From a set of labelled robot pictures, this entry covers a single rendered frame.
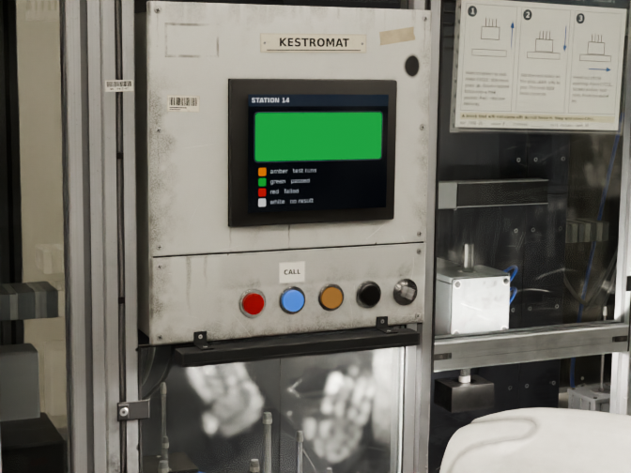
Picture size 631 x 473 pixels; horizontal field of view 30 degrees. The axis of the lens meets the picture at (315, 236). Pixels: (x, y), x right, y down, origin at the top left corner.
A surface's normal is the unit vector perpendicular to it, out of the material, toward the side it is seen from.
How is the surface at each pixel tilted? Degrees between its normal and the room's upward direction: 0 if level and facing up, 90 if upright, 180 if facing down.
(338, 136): 90
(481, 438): 39
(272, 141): 90
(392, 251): 90
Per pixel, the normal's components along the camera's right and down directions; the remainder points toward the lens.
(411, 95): 0.40, 0.14
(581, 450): -0.29, -0.64
